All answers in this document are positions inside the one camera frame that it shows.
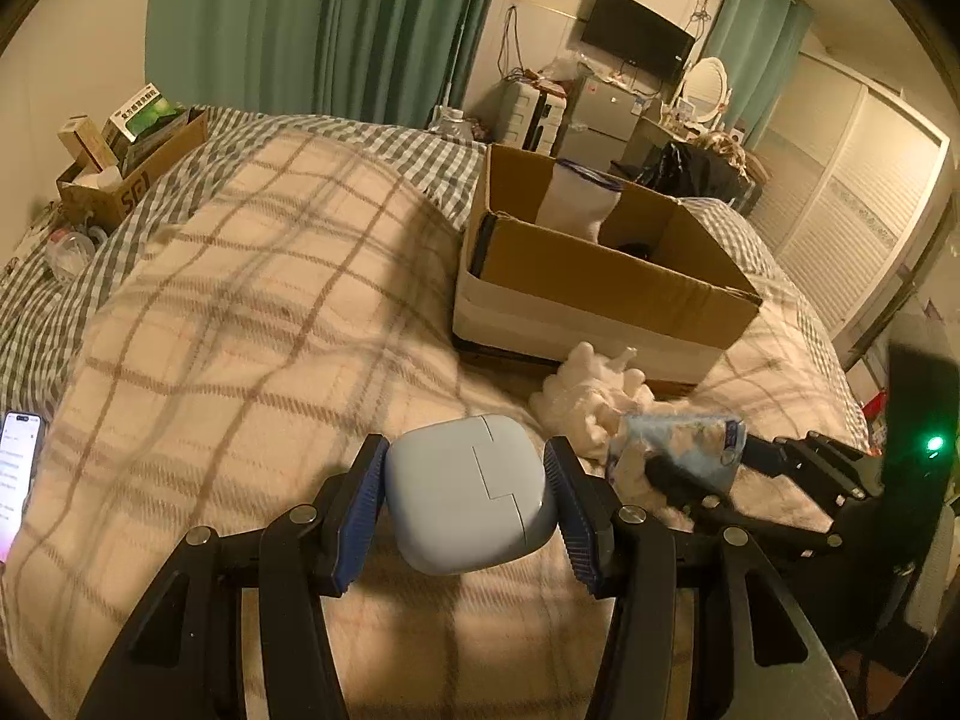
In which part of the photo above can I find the beige carton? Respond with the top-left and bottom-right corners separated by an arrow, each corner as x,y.
58,115 -> 122,175

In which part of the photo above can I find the large cardboard box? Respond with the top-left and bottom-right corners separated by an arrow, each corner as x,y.
451,142 -> 764,385

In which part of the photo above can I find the white sock with blue cuff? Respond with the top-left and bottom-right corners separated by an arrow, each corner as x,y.
535,160 -> 628,242

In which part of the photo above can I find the small cardboard box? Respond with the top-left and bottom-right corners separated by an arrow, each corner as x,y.
57,108 -> 210,235

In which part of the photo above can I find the black plastic bag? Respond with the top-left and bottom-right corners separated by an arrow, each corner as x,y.
611,139 -> 762,211

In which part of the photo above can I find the white drawer unit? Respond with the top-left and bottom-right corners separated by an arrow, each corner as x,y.
499,79 -> 567,155

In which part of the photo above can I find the green and white carton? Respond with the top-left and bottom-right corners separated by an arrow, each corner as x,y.
102,82 -> 179,145

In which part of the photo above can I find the white fluffy cloth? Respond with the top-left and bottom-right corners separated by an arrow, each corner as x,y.
529,342 -> 677,460

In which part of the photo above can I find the white sliding wardrobe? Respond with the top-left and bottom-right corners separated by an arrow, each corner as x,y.
739,52 -> 953,372

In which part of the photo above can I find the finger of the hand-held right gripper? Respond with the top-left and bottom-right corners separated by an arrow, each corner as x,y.
742,431 -> 887,505
646,459 -> 852,565

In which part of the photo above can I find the silver mini fridge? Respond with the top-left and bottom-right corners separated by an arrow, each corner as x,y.
559,73 -> 652,162

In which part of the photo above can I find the clear plastic bottle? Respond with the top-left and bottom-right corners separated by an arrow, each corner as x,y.
46,228 -> 100,280

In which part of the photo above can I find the green curtain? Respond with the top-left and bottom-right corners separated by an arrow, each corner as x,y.
701,0 -> 816,137
145,0 -> 512,130

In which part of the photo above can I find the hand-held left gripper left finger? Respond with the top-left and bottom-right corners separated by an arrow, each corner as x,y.
75,433 -> 391,720

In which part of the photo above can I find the white oval mirror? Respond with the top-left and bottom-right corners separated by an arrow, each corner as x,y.
673,56 -> 732,128

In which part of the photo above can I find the light blue plastic case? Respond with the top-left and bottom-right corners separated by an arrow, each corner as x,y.
382,415 -> 560,578

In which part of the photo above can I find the grey checkered bedsheet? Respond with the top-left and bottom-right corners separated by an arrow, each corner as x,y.
0,106 -> 852,421

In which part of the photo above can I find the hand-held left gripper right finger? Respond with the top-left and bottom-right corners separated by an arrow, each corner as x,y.
543,435 -> 857,720

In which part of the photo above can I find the blue printed packet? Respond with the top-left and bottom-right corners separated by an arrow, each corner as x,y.
607,412 -> 749,515

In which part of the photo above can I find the black flat television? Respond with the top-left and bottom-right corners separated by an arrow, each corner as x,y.
580,0 -> 697,83

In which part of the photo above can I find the smartphone with lit screen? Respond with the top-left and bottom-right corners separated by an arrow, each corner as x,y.
0,410 -> 48,565

